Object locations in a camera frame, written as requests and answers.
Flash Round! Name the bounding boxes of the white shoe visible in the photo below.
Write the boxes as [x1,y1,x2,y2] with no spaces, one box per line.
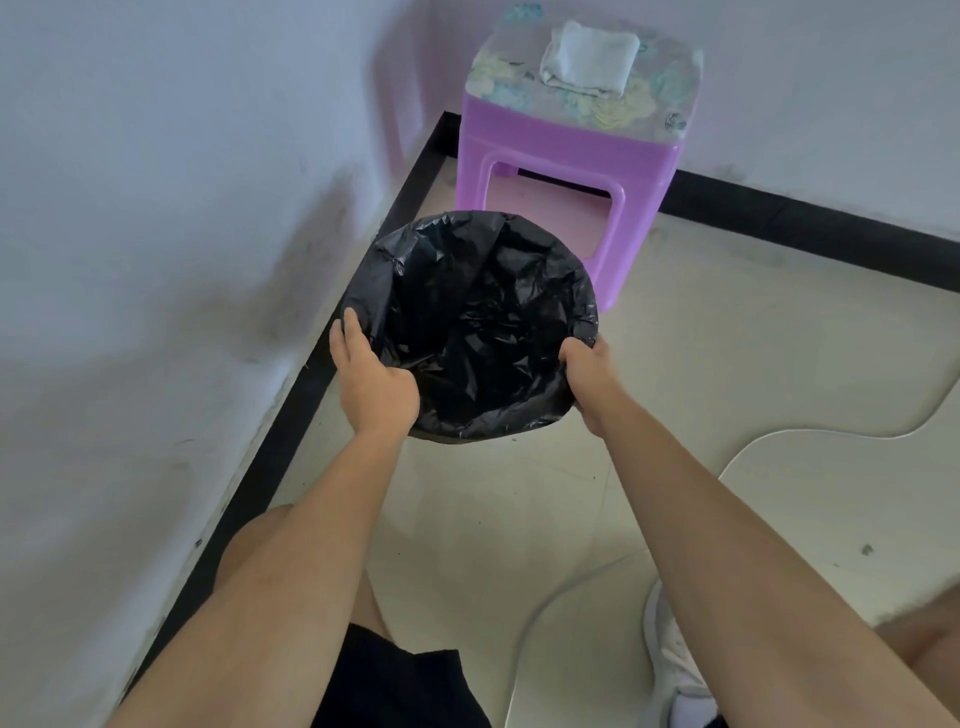
[643,579,721,728]

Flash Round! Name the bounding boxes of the black trash bag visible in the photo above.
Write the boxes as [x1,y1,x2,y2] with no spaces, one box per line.
[341,210,601,445]

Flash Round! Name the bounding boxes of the person's right hand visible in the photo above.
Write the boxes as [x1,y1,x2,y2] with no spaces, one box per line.
[558,336,630,439]

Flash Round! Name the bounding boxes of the person's left hand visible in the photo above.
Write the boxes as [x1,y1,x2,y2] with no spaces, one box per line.
[329,307,421,440]

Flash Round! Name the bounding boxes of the purple plastic stool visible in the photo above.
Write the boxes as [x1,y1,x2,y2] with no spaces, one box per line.
[454,2,705,314]

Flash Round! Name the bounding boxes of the person's right forearm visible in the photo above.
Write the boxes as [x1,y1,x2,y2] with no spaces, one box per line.
[592,393,960,728]

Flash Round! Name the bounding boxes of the person's left forearm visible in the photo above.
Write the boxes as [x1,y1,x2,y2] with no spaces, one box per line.
[105,427,415,728]

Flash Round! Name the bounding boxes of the white folded cloth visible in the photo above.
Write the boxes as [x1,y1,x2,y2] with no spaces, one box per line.
[538,19,641,97]

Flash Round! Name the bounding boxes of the black baseboard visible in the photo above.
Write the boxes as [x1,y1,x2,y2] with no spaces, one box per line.
[123,111,960,699]

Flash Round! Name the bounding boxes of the black shorts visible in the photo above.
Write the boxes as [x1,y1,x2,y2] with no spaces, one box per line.
[311,622,492,728]

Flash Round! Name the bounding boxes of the person's right leg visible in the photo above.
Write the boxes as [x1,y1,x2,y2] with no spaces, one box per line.
[873,581,960,710]

